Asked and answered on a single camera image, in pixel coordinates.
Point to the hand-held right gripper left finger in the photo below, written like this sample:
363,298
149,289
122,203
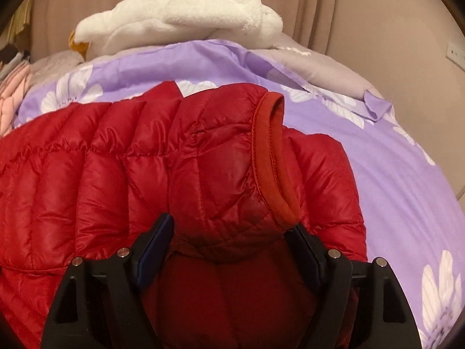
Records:
154,251

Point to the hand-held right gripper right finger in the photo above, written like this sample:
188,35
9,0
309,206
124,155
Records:
308,258

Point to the red puffer jacket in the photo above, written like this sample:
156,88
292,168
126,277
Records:
127,174

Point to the pink folded clothes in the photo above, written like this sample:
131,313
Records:
12,105

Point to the purple floral bed sheet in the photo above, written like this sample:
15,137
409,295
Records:
363,174

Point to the grey pillow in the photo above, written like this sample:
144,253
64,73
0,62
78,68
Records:
327,69

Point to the white fleece garment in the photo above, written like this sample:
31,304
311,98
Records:
174,18

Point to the white power strip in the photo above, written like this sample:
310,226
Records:
458,52

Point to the yellow cloth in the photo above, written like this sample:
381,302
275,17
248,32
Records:
20,18

